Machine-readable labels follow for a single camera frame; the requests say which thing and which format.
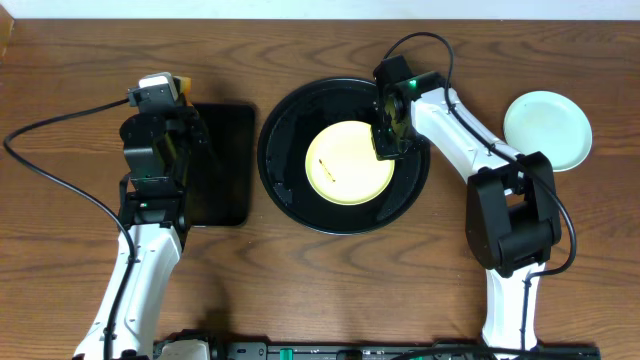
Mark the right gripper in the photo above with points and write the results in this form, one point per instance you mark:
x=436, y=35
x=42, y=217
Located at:
x=381, y=150

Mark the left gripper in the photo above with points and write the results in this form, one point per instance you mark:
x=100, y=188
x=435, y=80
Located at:
x=163, y=116

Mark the green yellow sponge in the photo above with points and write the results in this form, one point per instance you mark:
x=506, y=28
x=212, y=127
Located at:
x=183, y=84

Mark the yellow plate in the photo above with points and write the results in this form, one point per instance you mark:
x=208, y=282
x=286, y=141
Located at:
x=342, y=167

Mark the mint plate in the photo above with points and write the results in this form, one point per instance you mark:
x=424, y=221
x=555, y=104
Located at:
x=551, y=123

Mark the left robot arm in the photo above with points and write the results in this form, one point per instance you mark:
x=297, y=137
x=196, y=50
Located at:
x=158, y=145

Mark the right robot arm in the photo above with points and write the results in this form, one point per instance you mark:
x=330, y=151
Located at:
x=511, y=221

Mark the black rectangular tray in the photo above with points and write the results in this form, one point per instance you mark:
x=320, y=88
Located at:
x=222, y=183

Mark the black round tray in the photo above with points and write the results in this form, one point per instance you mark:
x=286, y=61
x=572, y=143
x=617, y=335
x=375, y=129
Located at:
x=286, y=136

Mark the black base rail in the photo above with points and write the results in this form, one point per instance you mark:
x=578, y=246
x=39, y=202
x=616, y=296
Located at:
x=199, y=349

